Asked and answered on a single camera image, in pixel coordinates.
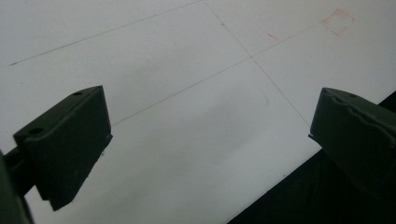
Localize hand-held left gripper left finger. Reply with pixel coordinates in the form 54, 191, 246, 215
12, 85, 114, 212

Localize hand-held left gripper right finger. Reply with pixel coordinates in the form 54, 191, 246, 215
308, 87, 396, 200

